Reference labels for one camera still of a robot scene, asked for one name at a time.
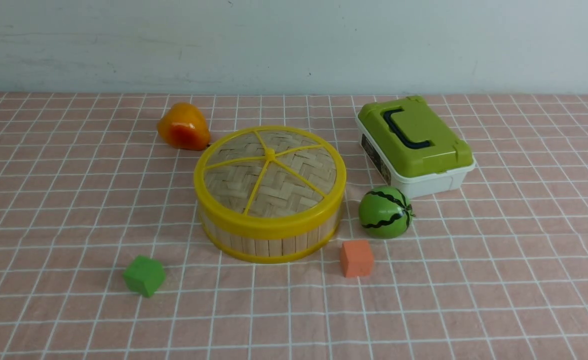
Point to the yellow woven bamboo steamer lid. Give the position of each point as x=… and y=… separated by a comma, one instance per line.
x=271, y=182

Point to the yellow bamboo steamer basket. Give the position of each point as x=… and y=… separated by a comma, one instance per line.
x=274, y=240

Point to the green toy watermelon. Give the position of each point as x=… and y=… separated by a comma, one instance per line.
x=385, y=213

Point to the orange foam cube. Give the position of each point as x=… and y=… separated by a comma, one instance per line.
x=356, y=258

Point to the orange toy mango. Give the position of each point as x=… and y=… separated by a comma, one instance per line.
x=184, y=127

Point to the green lidded white storage box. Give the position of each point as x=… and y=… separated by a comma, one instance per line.
x=412, y=148

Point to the green foam cube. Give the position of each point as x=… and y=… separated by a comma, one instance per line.
x=144, y=276

